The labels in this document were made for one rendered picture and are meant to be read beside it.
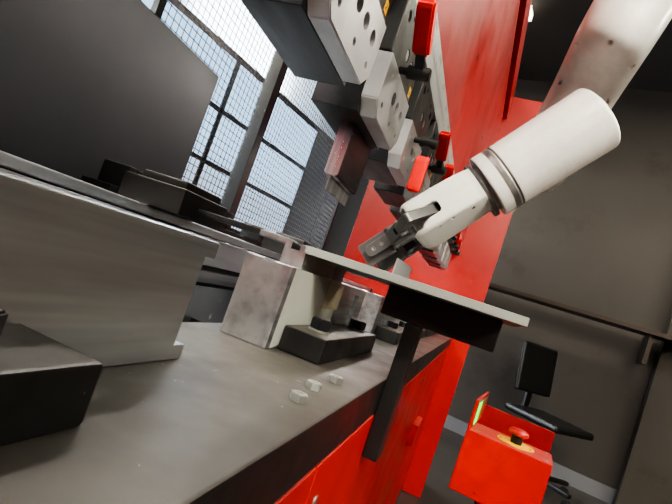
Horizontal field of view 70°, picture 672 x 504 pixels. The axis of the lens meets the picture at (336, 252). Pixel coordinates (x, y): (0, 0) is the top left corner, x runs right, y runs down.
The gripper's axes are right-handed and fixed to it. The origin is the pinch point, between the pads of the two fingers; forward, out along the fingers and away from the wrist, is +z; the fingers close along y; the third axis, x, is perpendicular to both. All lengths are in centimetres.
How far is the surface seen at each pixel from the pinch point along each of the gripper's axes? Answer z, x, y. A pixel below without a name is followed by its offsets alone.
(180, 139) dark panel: 29, -55, -24
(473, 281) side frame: -9, -18, -215
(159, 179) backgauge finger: 21.1, -24.8, 7.9
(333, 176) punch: -0.3, -11.2, 4.5
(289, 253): 8.8, -4.1, 8.2
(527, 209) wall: -87, -75, -412
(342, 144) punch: -3.6, -14.0, 5.3
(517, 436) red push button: 1, 34, -44
